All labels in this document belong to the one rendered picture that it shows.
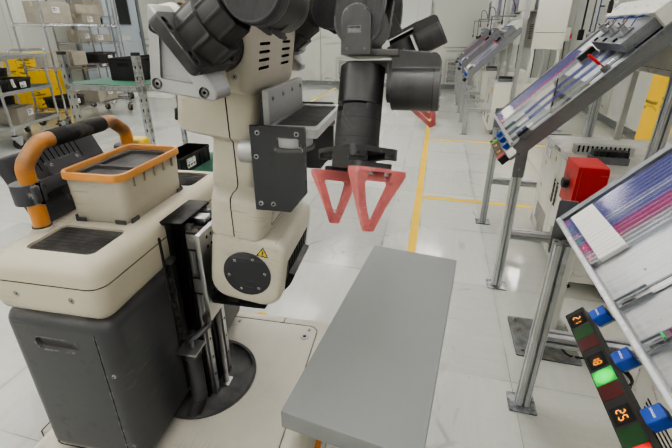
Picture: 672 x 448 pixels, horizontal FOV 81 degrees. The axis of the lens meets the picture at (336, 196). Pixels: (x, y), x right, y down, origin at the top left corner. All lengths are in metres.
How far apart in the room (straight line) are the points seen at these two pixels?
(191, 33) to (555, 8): 4.83
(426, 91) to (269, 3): 0.21
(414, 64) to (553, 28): 4.75
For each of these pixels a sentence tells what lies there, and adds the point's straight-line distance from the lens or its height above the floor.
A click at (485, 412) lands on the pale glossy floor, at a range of 1.61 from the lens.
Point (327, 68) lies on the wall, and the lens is 9.56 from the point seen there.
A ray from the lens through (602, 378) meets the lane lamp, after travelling 0.86.
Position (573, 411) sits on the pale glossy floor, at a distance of 1.73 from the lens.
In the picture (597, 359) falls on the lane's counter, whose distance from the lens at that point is 0.89.
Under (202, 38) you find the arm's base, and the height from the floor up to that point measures 1.19.
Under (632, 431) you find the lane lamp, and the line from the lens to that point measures 0.80.
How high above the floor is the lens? 1.20
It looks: 23 degrees down
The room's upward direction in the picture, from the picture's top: straight up
